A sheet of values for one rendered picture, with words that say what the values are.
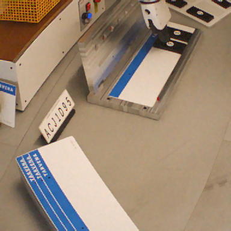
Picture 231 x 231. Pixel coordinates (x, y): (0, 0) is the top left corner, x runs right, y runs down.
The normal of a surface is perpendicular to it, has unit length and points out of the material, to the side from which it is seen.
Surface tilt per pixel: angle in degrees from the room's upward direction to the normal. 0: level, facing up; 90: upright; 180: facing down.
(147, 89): 0
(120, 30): 83
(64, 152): 0
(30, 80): 90
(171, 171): 0
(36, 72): 90
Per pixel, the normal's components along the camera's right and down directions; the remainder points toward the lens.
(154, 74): -0.07, -0.73
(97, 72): 0.89, 0.14
